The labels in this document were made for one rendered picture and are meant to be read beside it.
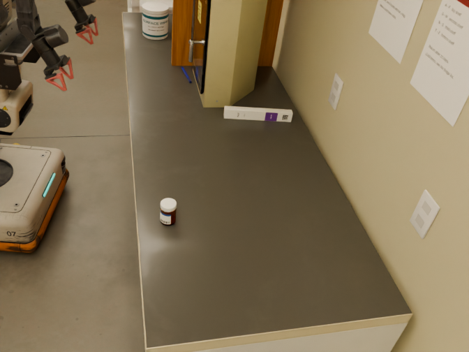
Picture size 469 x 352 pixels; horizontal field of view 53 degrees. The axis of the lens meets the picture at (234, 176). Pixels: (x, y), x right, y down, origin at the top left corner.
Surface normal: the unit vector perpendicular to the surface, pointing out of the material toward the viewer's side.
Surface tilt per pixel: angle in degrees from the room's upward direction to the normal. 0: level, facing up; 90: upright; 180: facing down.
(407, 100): 90
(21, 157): 0
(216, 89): 90
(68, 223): 0
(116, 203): 0
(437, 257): 90
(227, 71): 90
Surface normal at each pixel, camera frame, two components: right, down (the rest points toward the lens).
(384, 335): 0.21, 0.64
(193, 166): 0.11, -0.77
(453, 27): -0.97, 0.05
